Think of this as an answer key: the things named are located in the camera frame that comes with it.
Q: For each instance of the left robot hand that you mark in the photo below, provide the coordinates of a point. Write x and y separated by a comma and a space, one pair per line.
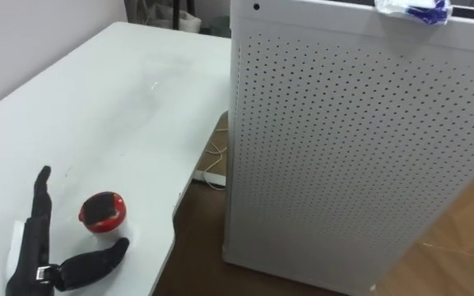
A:
35, 246

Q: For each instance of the red round soft toy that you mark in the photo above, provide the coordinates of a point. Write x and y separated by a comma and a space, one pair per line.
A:
103, 214

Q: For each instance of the white desk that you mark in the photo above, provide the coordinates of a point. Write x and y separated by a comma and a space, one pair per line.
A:
97, 135

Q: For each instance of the white power strip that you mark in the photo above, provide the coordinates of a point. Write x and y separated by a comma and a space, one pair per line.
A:
209, 178

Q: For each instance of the grey cloth bag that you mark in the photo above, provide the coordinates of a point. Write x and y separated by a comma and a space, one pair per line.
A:
171, 17

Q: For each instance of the white perforated metal cabinet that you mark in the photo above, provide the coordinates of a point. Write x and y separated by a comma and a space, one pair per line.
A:
352, 156

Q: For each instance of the white and blue plastic bag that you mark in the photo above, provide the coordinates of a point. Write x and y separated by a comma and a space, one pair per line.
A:
416, 10

